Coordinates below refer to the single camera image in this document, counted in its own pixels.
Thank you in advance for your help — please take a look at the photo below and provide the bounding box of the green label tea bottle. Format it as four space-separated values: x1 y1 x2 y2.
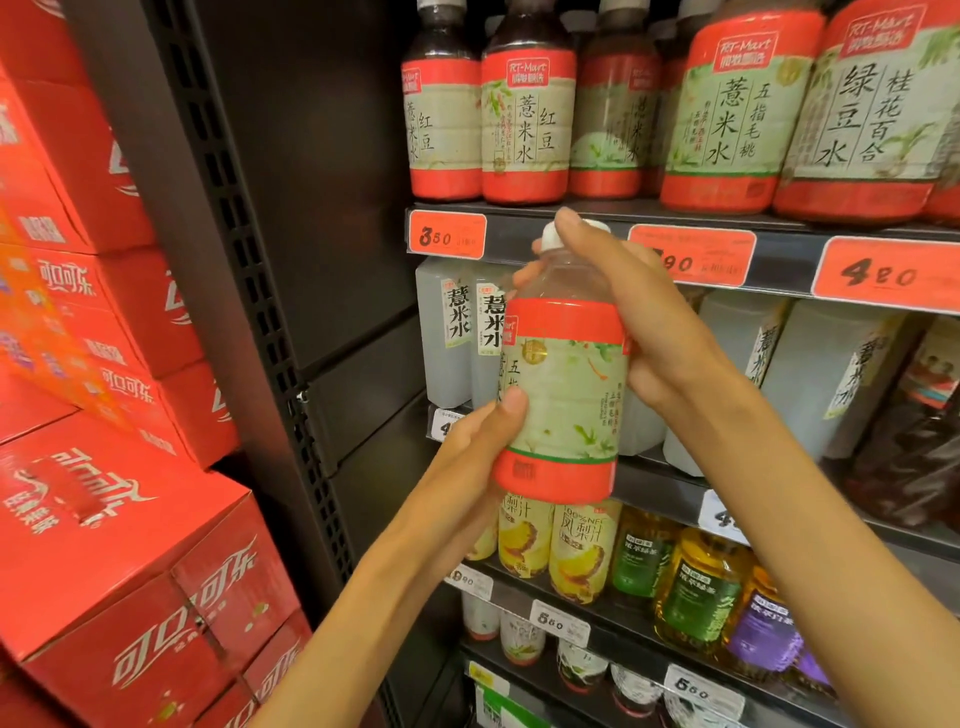
652 527 756 655
607 506 682 601

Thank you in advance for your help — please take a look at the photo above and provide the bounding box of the dark drink bottle colourful label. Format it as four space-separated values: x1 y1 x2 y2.
843 315 960 531

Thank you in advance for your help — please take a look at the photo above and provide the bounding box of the black metal shelving unit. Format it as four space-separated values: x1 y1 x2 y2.
63 0 960 728

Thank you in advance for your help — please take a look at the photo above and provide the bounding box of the white price tag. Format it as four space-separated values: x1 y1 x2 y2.
444 563 495 603
528 599 593 649
696 489 753 547
663 663 747 723
429 407 472 444

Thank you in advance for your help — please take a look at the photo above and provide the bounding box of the pale tea bottle white cap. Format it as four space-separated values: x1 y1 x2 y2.
491 217 633 506

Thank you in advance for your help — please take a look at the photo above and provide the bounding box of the orange price tag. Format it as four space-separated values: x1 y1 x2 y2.
408 209 489 261
627 223 758 288
811 236 960 315

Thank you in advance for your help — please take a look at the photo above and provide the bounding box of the green and white package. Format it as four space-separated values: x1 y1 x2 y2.
474 684 560 728

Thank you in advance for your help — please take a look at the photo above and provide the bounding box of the stack of red soda cartons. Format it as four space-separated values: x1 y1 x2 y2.
0 0 314 728

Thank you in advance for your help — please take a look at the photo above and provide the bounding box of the small white-cap bottle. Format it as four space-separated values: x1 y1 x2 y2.
608 663 666 720
499 609 548 668
555 638 610 695
460 591 502 642

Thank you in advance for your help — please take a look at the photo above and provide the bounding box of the person's left forearm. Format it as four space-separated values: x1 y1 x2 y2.
251 517 481 728

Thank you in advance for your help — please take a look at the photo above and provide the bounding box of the row of red-label bottles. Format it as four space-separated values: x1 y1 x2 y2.
400 0 960 228

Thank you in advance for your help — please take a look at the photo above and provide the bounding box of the person's left hand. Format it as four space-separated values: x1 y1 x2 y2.
390 386 531 579

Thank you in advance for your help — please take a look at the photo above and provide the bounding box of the yellow pineapple juice bottle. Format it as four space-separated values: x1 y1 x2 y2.
497 492 557 580
548 498 624 606
465 521 501 563

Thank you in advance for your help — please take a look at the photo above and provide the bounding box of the white translucent drink bottle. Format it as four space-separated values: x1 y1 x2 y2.
618 386 670 457
759 298 933 462
414 256 475 411
662 288 794 478
469 262 520 411

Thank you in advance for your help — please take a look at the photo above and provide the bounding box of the person's right hand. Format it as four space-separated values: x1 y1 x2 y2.
512 207 744 425

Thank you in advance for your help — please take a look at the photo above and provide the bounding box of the purple label tea bottle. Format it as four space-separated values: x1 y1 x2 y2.
714 566 810 684
783 646 837 699

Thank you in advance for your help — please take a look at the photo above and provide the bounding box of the yellow price tag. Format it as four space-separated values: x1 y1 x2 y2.
466 660 513 700

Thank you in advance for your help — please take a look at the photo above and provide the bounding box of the person's right forearm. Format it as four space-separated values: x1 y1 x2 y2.
667 371 960 728

